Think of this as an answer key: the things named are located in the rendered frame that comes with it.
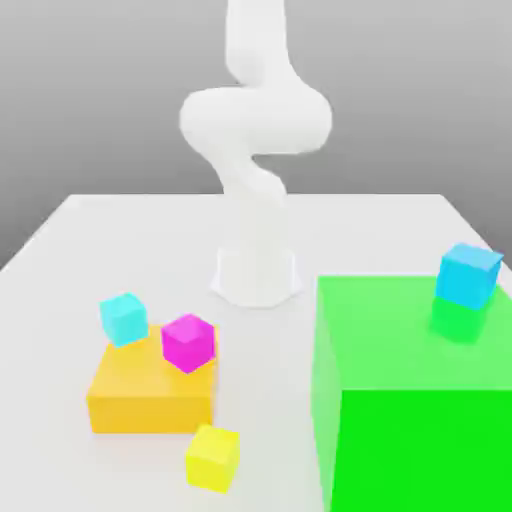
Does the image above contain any small blue cube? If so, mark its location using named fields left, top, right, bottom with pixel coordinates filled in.
left=434, top=242, right=505, bottom=312

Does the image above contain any large orange box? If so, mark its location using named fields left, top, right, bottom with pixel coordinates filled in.
left=86, top=322, right=220, bottom=435

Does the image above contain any small yellow cube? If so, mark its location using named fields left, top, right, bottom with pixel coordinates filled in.
left=184, top=423, right=241, bottom=495

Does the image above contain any small magenta cube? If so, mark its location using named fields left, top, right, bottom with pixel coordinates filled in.
left=160, top=313, right=217, bottom=375

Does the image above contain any large green box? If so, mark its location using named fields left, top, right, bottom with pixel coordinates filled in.
left=310, top=274, right=512, bottom=512

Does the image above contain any small green cube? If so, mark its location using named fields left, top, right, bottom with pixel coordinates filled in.
left=428, top=294, right=497, bottom=345

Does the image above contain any small cyan cube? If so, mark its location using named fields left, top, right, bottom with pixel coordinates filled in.
left=98, top=291, right=150, bottom=348

